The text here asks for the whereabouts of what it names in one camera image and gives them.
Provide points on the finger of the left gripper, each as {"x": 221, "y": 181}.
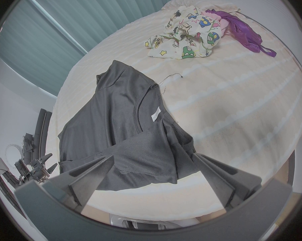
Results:
{"x": 52, "y": 168}
{"x": 46, "y": 159}

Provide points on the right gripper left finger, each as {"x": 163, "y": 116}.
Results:
{"x": 90, "y": 179}

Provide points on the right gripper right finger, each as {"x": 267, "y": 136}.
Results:
{"x": 216, "y": 179}

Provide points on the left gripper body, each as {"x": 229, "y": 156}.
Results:
{"x": 38, "y": 171}

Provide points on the black T-shirt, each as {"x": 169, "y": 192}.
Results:
{"x": 103, "y": 124}

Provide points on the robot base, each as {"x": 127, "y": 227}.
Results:
{"x": 123, "y": 222}

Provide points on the bed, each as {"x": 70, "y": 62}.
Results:
{"x": 241, "y": 97}

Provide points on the round white mirror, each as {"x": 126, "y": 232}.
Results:
{"x": 13, "y": 153}

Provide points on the blue-green curtain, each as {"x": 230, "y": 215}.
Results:
{"x": 35, "y": 54}
{"x": 103, "y": 9}

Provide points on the white printed pyjama top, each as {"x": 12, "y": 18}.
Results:
{"x": 181, "y": 39}

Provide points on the purple satin garment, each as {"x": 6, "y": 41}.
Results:
{"x": 243, "y": 31}

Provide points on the pink garment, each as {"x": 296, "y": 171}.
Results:
{"x": 225, "y": 25}

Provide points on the cream pillow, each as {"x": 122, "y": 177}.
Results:
{"x": 191, "y": 2}

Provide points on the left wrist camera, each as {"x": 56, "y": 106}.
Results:
{"x": 20, "y": 166}

